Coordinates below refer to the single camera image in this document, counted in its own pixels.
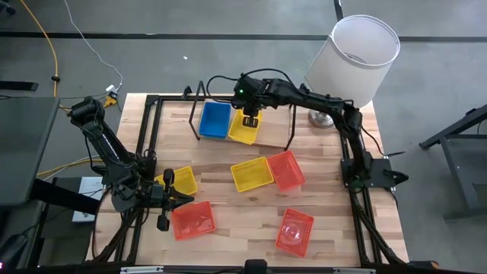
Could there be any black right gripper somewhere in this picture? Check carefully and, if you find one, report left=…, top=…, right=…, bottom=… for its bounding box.
left=238, top=75, right=275, bottom=128

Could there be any white box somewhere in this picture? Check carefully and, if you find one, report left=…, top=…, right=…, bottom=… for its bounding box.
left=71, top=176, right=106, bottom=224

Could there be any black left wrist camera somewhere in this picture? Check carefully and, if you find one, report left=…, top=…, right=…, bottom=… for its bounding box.
left=148, top=183, right=164, bottom=207

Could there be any yellow extension cable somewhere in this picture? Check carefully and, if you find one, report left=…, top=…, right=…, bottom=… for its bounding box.
left=18, top=0, right=117, bottom=178

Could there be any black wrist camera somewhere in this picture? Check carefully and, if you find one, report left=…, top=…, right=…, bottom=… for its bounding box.
left=148, top=183, right=164, bottom=207
left=231, top=75, right=253, bottom=109

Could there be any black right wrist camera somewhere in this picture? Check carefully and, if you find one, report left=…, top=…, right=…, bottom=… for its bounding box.
left=231, top=75, right=253, bottom=109

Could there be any grey desk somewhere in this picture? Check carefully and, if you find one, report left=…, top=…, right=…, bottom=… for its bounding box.
left=0, top=97, right=61, bottom=207

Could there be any yellow plastic basket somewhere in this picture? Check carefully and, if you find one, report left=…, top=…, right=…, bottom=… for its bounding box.
left=153, top=165, right=199, bottom=196
left=230, top=156, right=275, bottom=193
left=227, top=108, right=264, bottom=147

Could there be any black diagonal support bar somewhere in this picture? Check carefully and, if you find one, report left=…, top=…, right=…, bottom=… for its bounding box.
left=30, top=177, right=102, bottom=216

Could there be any thin white cable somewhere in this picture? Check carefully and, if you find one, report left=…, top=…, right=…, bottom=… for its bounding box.
left=62, top=0, right=124, bottom=88

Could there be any wooden shelf with black frame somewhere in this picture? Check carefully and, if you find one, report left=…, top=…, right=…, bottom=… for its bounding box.
left=188, top=80, right=299, bottom=153

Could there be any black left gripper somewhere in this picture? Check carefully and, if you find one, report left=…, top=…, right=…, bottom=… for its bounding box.
left=150, top=168, right=196, bottom=232

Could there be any white shade silver table lamp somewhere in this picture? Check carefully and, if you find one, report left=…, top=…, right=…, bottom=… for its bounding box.
left=304, top=14, right=401, bottom=129

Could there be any black aluminium rig frame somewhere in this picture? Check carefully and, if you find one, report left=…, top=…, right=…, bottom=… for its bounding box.
left=87, top=85, right=438, bottom=274

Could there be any orange plastic basket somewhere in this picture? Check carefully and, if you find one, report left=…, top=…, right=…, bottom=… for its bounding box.
left=266, top=149, right=307, bottom=193
left=274, top=207, right=316, bottom=259
left=170, top=200, right=217, bottom=242

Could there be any black metal table frame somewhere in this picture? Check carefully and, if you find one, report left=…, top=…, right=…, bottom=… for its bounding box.
left=418, top=102, right=487, bottom=222

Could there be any blue plastic basket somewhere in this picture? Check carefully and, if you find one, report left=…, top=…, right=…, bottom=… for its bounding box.
left=197, top=100, right=233, bottom=141

